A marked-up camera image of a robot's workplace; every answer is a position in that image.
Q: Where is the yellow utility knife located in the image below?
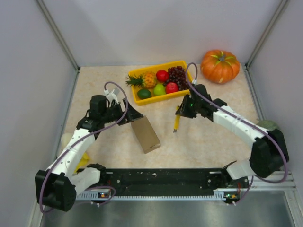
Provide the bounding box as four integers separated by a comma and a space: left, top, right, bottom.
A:
173, 115, 180, 133

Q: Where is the brown cardboard express box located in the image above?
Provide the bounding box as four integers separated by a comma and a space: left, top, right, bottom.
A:
131, 116, 161, 154

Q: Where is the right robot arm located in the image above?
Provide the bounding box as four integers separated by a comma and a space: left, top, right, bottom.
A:
175, 84, 289, 182

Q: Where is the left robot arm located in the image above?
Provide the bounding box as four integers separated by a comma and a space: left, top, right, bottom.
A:
35, 95, 143, 212

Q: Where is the dark green lime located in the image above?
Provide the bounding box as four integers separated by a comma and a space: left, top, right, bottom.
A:
137, 88, 152, 100

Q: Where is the red apple front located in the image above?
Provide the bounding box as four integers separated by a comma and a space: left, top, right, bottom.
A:
165, 82, 179, 94

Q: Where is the red apple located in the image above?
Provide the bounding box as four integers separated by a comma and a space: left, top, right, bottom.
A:
156, 70, 169, 83
165, 82, 179, 94

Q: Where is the yellow plastic tray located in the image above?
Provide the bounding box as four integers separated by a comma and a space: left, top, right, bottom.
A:
127, 60, 189, 105

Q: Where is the green pear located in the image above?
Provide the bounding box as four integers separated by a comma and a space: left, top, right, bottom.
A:
153, 84, 166, 96

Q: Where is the purple grape bunch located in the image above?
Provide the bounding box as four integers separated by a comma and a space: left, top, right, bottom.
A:
163, 66, 189, 91

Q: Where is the toy pineapple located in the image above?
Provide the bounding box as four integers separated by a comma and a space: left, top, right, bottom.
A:
125, 71, 157, 89

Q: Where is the red apple back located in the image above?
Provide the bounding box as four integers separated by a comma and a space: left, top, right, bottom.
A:
156, 70, 169, 83

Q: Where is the orange pumpkin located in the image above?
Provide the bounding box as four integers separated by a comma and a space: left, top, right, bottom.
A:
200, 50, 240, 84

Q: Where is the yellow mesh bag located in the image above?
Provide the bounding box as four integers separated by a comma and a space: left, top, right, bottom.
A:
61, 133, 92, 175

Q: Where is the green melon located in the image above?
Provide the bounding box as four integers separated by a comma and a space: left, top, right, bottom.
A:
256, 120, 281, 131

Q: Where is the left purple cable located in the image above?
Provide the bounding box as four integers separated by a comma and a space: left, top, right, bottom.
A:
39, 81, 129, 215

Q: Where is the purple cable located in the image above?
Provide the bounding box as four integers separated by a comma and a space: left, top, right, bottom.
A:
186, 62, 289, 183
39, 81, 129, 215

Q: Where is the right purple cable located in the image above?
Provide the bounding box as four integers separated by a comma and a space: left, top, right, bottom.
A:
186, 62, 289, 183

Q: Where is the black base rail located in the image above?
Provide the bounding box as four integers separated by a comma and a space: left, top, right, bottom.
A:
77, 167, 251, 197

